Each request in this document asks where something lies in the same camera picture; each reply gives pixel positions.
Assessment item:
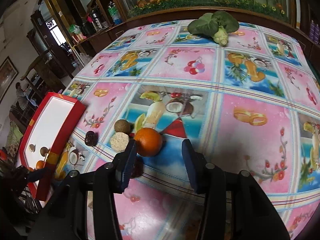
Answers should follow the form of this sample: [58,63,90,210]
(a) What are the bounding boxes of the pale hexagonal cake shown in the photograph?
[110,132,129,153]

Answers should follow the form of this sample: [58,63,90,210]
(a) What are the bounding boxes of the brown round longan fruit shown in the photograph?
[114,119,131,134]

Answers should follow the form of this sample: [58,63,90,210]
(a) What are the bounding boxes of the green snack bag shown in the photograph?
[68,24,87,43]

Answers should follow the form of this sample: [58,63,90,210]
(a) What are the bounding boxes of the green plastic bottle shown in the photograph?
[108,2,122,25]

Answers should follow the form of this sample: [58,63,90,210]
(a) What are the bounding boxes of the steel thermos flask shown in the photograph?
[91,10,103,30]

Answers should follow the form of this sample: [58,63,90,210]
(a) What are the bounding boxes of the framed wall painting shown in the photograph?
[0,56,19,102]

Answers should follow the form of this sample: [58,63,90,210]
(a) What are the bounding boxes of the large orange tangerine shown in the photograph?
[134,127,163,157]

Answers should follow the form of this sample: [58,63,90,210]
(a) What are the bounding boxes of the purple bottles on shelf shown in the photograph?
[309,20,320,44]

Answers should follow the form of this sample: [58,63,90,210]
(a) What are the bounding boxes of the square tan cake piece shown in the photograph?
[28,144,35,152]

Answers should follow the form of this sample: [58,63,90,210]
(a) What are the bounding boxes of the red gift box tray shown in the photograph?
[18,92,86,201]

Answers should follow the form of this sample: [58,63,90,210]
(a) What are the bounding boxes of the green leafy bok choy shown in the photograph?
[187,10,239,47]

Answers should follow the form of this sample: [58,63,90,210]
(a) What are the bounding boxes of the wooden glass display cabinet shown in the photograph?
[44,0,319,57]

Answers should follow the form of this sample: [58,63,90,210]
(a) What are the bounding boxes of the seated person in background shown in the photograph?
[15,82,30,111]

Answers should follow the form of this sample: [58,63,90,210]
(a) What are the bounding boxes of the small tangerine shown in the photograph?
[35,160,46,170]

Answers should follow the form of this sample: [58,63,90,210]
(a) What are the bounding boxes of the colourful fruit print tablecloth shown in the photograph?
[54,20,319,239]

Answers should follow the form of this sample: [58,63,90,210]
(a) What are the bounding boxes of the dark red jujube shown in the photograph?
[85,131,98,147]
[131,156,144,179]

